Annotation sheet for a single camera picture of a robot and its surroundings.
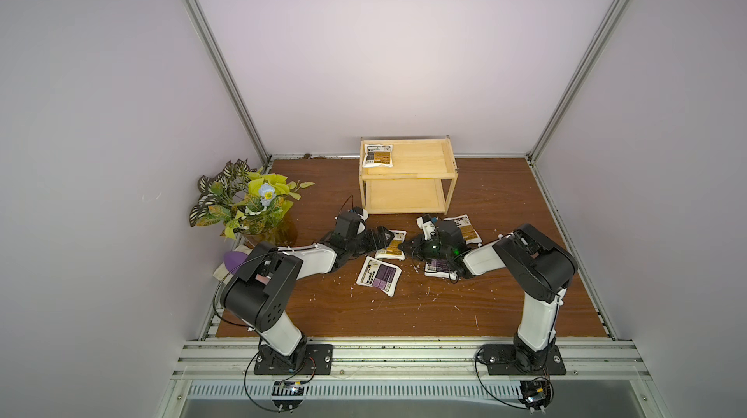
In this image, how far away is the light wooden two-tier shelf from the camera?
0.89 meters

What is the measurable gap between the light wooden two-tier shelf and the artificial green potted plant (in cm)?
25

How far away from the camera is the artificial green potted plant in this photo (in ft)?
2.54
